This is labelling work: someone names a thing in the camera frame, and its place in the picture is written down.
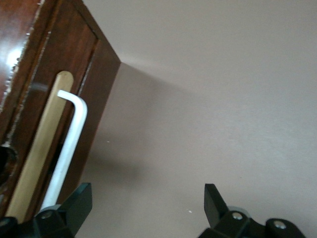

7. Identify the dark brown wooden cabinet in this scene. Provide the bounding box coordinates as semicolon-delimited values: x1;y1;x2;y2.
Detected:
0;0;121;224

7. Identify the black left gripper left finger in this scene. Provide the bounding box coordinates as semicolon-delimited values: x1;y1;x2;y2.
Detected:
34;182;93;238

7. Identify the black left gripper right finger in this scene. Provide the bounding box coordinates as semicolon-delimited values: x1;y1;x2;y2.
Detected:
198;183;267;238

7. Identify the light wood drawer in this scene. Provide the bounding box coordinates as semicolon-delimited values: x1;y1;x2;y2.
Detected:
0;0;100;224

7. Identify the white drawer handle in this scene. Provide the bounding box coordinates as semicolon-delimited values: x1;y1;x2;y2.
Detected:
41;89;89;211

